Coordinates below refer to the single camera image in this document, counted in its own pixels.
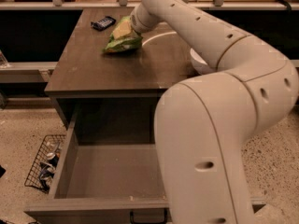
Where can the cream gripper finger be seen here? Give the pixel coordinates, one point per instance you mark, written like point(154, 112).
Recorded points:
point(124, 28)

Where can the green rice chip bag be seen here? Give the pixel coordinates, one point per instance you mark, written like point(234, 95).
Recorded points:
point(128, 42)

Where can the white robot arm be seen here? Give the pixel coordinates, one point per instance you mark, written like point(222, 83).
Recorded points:
point(201, 123)

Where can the grey drawer cabinet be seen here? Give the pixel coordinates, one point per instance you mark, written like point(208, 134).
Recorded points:
point(110, 99)

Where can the open grey top drawer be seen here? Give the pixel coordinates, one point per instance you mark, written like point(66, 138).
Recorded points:
point(102, 184)

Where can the dark blue snack bar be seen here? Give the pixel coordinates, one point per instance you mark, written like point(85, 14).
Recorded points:
point(103, 24)

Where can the white bowl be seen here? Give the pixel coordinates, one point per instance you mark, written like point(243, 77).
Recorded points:
point(199, 64)

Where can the cans in wire basket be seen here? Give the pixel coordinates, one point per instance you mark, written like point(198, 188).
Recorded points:
point(48, 165)

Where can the black wire basket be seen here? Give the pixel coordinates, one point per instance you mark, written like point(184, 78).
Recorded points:
point(32, 177)

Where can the black drawer handle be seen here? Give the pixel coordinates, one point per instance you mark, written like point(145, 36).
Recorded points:
point(149, 217)

